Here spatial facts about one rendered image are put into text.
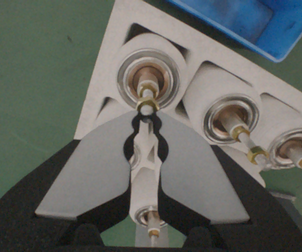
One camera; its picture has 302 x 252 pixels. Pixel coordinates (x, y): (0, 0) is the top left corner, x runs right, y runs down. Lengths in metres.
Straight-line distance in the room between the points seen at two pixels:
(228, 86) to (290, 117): 0.12
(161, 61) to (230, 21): 0.31
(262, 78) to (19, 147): 0.70
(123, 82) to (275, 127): 0.22
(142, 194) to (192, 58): 0.25
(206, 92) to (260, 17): 0.31
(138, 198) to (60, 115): 0.34
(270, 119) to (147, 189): 0.24
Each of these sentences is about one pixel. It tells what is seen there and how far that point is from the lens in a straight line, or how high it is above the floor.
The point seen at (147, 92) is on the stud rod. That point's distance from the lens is 0.16.
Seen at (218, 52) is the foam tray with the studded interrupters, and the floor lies 0.18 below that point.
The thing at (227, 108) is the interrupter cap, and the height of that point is 0.25.
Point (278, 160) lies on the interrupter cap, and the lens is 0.33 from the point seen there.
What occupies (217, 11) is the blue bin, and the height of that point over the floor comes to 0.00.
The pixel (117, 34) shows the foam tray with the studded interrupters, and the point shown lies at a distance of 0.28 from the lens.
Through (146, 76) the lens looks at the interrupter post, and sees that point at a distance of 0.20.
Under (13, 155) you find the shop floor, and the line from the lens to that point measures 0.76.
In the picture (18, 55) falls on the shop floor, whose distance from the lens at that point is 0.56.
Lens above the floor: 0.45
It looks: 60 degrees down
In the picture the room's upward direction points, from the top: 179 degrees clockwise
